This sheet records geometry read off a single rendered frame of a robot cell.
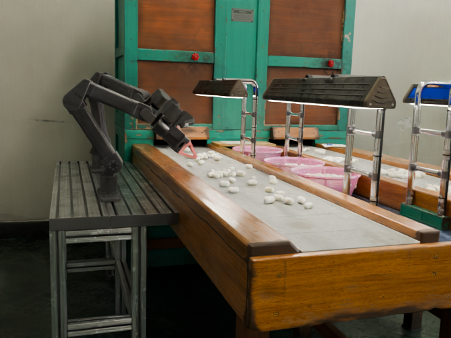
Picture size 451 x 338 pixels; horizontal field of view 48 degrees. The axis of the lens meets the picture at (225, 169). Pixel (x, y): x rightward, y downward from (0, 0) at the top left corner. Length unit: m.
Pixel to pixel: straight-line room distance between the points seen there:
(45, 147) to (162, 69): 1.25
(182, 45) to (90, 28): 1.04
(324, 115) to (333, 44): 0.42
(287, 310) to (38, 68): 2.89
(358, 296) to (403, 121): 3.53
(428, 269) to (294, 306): 0.33
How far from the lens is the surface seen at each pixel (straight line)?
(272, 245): 1.05
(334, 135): 3.17
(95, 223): 1.62
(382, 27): 4.47
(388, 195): 1.89
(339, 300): 1.14
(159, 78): 2.79
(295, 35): 3.05
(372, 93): 1.18
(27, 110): 3.69
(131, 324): 1.76
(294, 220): 1.33
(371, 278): 1.17
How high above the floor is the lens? 1.07
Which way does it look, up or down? 9 degrees down
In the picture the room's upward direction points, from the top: 2 degrees clockwise
